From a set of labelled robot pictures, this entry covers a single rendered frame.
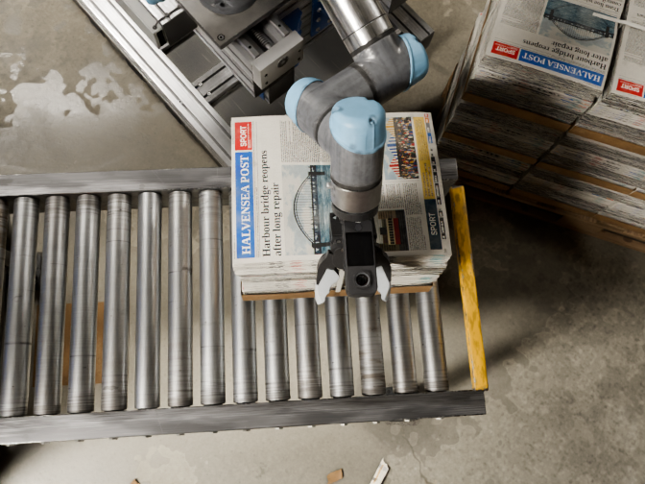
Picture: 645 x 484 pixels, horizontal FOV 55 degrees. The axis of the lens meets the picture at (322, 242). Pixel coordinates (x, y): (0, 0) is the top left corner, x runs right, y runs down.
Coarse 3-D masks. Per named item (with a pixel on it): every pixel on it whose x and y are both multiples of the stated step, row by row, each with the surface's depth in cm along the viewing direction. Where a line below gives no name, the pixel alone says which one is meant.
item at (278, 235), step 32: (256, 128) 112; (288, 128) 112; (256, 160) 109; (288, 160) 109; (256, 192) 107; (288, 192) 107; (320, 192) 108; (256, 224) 105; (288, 224) 105; (320, 224) 105; (256, 256) 103; (288, 256) 103; (320, 256) 103; (256, 288) 117; (288, 288) 118
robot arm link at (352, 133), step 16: (336, 112) 81; (352, 112) 81; (368, 112) 81; (384, 112) 82; (320, 128) 86; (336, 128) 82; (352, 128) 80; (368, 128) 80; (384, 128) 82; (320, 144) 88; (336, 144) 83; (352, 144) 81; (368, 144) 82; (384, 144) 84; (336, 160) 85; (352, 160) 83; (368, 160) 83; (336, 176) 86; (352, 176) 85; (368, 176) 85
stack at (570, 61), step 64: (512, 0) 145; (576, 0) 146; (640, 0) 147; (512, 64) 142; (576, 64) 141; (640, 64) 142; (448, 128) 179; (512, 128) 168; (640, 128) 150; (576, 192) 193; (640, 192) 180
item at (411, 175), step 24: (408, 120) 114; (408, 144) 112; (432, 144) 112; (384, 168) 110; (408, 168) 110; (432, 168) 110; (384, 192) 108; (408, 192) 108; (432, 192) 108; (384, 216) 106; (408, 216) 106; (432, 216) 107; (384, 240) 105; (408, 240) 105; (432, 240) 105; (408, 264) 108; (432, 264) 109
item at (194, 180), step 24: (192, 168) 133; (216, 168) 134; (456, 168) 136; (0, 192) 130; (24, 192) 130; (48, 192) 131; (72, 192) 131; (96, 192) 131; (120, 192) 132; (168, 192) 133; (192, 192) 134
